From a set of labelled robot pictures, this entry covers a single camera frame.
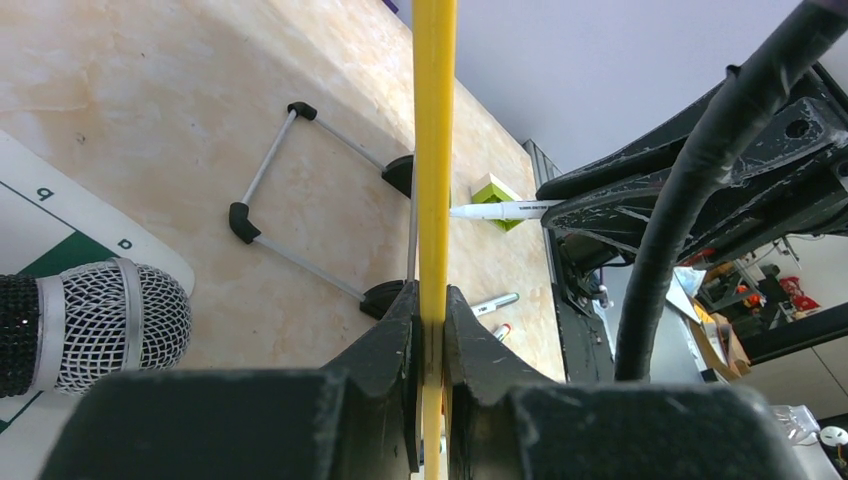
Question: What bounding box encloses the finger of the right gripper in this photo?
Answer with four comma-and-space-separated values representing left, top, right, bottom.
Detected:
536, 66, 829, 201
543, 99, 847, 265

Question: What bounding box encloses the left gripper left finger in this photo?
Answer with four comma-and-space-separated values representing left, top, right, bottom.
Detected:
319, 281, 420, 479

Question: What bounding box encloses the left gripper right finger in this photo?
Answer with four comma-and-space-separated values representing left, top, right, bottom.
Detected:
443, 285, 557, 479

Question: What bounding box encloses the purple whiteboard marker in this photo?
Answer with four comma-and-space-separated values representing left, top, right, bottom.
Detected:
450, 200, 562, 221

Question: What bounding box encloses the yellow framed whiteboard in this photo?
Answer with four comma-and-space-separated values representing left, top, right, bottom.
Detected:
412, 1, 458, 479

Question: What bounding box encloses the red whiteboard marker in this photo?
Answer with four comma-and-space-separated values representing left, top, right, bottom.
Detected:
493, 323, 512, 342

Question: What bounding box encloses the blue whiteboard marker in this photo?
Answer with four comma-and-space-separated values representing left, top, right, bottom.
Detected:
471, 292, 520, 316

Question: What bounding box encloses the green white toy brick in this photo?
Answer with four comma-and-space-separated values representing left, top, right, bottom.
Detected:
470, 173, 522, 232

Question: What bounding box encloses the green white chessboard mat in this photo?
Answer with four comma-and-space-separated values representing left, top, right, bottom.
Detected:
1, 134, 195, 448

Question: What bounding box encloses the purple block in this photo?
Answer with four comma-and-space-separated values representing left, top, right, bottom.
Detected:
383, 0, 399, 14

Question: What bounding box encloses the whiteboard wire stand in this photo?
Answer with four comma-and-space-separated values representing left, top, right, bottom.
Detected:
228, 100, 416, 321

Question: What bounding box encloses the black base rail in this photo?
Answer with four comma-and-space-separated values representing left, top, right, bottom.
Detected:
543, 229, 613, 384

